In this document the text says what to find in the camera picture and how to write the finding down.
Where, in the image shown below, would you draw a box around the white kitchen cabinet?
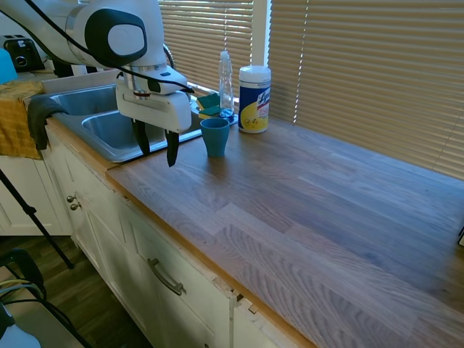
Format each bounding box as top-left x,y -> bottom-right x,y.
0,123 -> 282,348

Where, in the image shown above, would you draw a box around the light blue plastic object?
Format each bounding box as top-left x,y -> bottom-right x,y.
0,48 -> 20,86

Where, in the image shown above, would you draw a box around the blue mug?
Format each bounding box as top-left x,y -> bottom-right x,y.
199,117 -> 231,158

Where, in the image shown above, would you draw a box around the black toaster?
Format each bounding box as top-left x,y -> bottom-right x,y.
2,34 -> 46,73

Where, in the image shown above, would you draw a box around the black tripod leg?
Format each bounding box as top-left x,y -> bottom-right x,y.
0,168 -> 75,270

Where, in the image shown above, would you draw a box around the yellow and green cables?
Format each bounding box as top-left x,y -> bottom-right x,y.
0,278 -> 41,297

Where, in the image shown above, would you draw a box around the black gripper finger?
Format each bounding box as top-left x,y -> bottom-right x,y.
165,129 -> 180,168
131,120 -> 151,157

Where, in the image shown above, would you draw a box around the grey cloth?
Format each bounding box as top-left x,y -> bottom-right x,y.
27,94 -> 70,152

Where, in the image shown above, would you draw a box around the stainless steel double sink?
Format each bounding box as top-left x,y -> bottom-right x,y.
49,83 -> 204,164

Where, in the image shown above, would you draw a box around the yellow patterned cloth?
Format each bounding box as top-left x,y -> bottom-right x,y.
0,80 -> 46,161

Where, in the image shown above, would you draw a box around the Lysol wipes canister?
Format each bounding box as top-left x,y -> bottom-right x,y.
238,65 -> 273,135

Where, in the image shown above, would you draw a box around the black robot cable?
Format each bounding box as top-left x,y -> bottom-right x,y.
23,0 -> 196,96

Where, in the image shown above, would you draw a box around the white window frame post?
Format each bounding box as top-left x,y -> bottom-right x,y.
252,0 -> 273,68

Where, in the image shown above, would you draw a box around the metal drawer handle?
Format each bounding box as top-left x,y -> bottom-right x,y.
146,257 -> 188,297

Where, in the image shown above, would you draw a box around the black kitchen appliance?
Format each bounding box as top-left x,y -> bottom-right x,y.
52,59 -> 87,78

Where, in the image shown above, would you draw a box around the clear spray bottle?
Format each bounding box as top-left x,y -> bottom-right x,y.
217,50 -> 236,123

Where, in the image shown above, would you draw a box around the beige window blind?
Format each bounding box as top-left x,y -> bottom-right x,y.
268,0 -> 464,181
157,0 -> 255,98

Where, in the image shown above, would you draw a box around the black cart frame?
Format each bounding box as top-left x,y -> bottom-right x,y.
0,249 -> 92,348

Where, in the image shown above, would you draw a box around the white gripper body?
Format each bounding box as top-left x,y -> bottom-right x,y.
115,73 -> 193,133

